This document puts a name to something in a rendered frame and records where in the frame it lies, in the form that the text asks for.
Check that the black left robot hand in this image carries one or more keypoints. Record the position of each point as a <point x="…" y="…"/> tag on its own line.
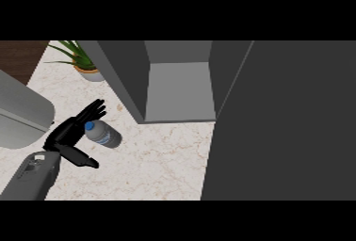
<point x="66" y="135"/>

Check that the green potted plant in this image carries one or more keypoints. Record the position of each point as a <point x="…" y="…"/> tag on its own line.
<point x="82" y="62"/>

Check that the clear blue-capped water bottle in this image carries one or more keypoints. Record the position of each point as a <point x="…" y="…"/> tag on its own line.
<point x="103" y="135"/>

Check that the grey open cabinet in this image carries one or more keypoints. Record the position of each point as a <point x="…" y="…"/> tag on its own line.
<point x="178" y="91"/>

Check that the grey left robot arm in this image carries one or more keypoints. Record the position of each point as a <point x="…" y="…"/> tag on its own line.
<point x="33" y="175"/>

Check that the pale grey rounded appliance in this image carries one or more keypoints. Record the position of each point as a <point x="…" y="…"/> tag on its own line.
<point x="21" y="116"/>

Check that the dark grey cabinet door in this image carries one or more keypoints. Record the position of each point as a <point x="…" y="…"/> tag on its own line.
<point x="287" y="125"/>

